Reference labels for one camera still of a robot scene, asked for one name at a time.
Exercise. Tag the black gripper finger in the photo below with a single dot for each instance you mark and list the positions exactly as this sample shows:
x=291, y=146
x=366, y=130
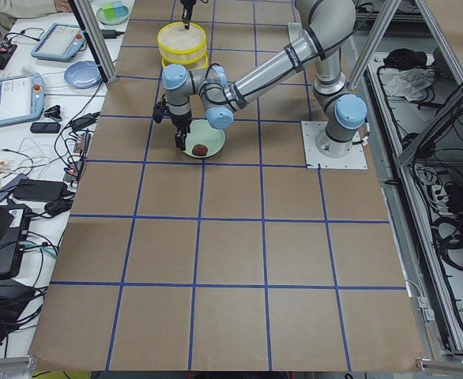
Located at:
x=180, y=141
x=186, y=17

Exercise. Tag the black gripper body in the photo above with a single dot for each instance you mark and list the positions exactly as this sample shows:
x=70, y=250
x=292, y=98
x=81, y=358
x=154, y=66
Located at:
x=186, y=5
x=181, y=125

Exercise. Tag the brown bun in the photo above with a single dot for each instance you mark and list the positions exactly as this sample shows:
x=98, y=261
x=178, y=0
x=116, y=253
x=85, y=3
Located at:
x=200, y=150

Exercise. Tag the yellow bamboo steamer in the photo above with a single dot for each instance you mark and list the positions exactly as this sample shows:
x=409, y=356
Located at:
x=203, y=63
x=180, y=45

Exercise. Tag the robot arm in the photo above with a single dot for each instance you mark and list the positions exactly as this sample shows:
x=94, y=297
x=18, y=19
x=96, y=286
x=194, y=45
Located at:
x=325, y=25

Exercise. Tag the light green plate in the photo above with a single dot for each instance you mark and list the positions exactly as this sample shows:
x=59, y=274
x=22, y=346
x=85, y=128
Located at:
x=202, y=133

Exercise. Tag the clear bowl with blocks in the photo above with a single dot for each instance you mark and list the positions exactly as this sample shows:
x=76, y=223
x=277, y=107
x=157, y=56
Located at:
x=113, y=13

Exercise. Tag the black power adapter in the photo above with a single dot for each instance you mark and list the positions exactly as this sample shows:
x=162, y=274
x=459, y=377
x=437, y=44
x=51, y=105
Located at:
x=111, y=33

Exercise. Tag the blue bowl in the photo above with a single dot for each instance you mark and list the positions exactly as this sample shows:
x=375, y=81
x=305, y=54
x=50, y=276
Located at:
x=82, y=75

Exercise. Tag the far blue teach pendant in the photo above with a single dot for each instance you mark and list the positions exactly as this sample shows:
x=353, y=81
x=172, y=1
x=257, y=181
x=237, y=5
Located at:
x=59, y=43

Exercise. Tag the blue teach pendant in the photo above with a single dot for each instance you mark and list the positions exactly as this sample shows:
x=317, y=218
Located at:
x=59, y=43
x=21, y=99

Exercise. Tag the black electronics box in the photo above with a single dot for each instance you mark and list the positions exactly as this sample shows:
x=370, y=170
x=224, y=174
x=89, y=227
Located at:
x=39, y=190

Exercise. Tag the near blue teach pendant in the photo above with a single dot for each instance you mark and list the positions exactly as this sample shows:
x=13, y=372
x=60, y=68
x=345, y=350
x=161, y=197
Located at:
x=21, y=99

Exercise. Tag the white crumpled cloth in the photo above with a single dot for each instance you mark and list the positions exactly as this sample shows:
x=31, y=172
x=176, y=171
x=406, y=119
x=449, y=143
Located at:
x=410, y=84

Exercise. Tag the aluminium frame post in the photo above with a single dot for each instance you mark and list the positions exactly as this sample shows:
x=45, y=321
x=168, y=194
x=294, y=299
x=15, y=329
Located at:
x=86, y=19

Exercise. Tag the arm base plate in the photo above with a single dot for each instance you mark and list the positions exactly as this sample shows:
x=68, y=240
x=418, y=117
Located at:
x=323, y=153

